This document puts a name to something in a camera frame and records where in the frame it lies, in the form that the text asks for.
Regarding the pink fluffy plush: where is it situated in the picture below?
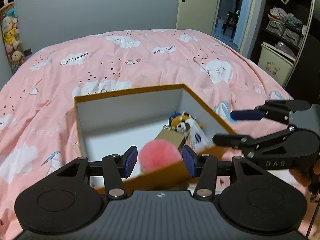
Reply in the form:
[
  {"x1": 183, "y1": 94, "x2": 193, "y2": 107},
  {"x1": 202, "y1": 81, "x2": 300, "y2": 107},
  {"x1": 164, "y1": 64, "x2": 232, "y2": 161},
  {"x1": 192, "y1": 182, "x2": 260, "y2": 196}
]
[{"x1": 138, "y1": 139, "x2": 182, "y2": 173}]

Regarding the white floral packet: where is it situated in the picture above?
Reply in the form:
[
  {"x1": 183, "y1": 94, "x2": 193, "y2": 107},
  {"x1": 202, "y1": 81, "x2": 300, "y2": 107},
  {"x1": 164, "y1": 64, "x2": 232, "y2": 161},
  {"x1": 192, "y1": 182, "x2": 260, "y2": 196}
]
[{"x1": 185, "y1": 123, "x2": 209, "y2": 153}]

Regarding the brown cardboard card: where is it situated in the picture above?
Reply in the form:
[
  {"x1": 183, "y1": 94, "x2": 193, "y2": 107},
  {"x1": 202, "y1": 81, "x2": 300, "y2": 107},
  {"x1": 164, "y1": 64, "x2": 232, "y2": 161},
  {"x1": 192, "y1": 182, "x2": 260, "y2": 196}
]
[{"x1": 155, "y1": 129, "x2": 186, "y2": 152}]

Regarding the orange cardboard box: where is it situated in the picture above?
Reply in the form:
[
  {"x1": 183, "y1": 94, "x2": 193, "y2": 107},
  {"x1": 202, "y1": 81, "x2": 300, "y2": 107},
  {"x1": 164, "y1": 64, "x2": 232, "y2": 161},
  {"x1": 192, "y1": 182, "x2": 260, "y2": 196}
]
[{"x1": 73, "y1": 83, "x2": 238, "y2": 196}]

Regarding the beige storage bin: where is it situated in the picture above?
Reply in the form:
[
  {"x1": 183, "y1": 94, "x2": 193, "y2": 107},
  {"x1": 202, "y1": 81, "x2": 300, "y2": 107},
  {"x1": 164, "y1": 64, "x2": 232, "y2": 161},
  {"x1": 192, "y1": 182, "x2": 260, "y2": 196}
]
[{"x1": 258, "y1": 42, "x2": 296, "y2": 86}]

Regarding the red panda sailor plush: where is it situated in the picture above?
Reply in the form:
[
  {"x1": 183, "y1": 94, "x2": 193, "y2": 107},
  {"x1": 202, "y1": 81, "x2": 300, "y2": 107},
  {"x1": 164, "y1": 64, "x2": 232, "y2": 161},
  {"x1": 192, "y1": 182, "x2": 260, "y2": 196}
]
[{"x1": 168, "y1": 112, "x2": 195, "y2": 135}]

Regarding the checkered storage basket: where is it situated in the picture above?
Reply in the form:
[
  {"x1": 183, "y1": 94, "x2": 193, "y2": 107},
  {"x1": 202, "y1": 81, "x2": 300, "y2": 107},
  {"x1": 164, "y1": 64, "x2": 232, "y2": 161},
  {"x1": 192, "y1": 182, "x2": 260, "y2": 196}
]
[{"x1": 266, "y1": 20, "x2": 286, "y2": 36}]

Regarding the pink printed bed quilt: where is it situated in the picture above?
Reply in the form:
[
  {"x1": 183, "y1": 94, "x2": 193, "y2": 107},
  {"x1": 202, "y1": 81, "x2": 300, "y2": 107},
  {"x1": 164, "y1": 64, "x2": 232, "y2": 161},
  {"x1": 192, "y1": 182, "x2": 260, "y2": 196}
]
[{"x1": 0, "y1": 28, "x2": 320, "y2": 240}]

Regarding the dark wardrobe shelf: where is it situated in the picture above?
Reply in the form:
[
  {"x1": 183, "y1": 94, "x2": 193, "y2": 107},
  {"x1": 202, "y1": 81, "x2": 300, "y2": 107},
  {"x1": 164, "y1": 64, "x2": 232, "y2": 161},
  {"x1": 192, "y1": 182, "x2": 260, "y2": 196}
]
[{"x1": 250, "y1": 0, "x2": 319, "y2": 103}]

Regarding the white room door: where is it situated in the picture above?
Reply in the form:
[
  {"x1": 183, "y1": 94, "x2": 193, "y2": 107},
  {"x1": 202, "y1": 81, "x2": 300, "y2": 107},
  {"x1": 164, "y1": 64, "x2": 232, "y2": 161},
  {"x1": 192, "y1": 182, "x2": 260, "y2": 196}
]
[{"x1": 176, "y1": 0, "x2": 219, "y2": 35}]

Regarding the hanging plush toy organizer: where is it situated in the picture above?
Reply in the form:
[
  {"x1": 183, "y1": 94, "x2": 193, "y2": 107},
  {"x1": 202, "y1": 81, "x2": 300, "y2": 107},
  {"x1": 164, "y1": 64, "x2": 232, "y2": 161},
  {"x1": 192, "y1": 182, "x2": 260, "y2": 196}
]
[{"x1": 1, "y1": 0, "x2": 25, "y2": 74}]

